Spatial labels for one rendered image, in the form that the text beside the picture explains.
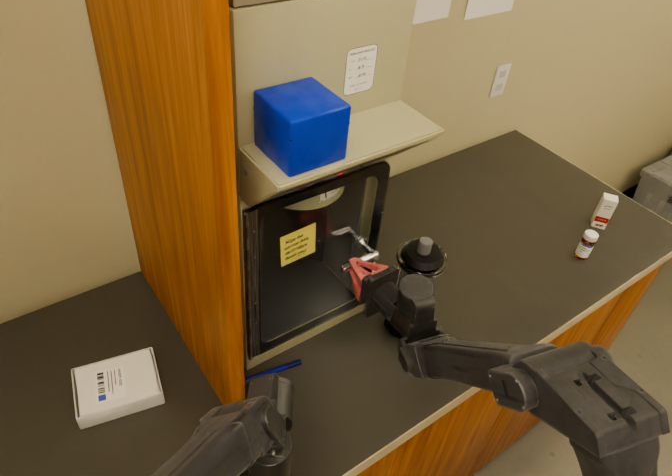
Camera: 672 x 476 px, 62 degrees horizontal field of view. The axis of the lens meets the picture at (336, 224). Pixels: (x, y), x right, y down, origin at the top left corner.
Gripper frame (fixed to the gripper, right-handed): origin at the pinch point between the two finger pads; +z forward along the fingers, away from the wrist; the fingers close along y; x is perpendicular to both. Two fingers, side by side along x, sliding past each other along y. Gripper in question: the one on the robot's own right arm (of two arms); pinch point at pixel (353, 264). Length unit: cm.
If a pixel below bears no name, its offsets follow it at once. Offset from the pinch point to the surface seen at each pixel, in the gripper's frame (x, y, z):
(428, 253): -16.6, -1.7, -4.3
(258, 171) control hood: 21.2, 30.3, -0.9
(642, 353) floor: -162, -121, -22
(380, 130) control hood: -0.8, 31.0, -1.5
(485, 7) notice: -82, 23, 48
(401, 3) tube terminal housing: -7.6, 48.1, 5.0
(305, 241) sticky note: 8.9, 7.1, 4.2
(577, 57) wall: -144, -5, 49
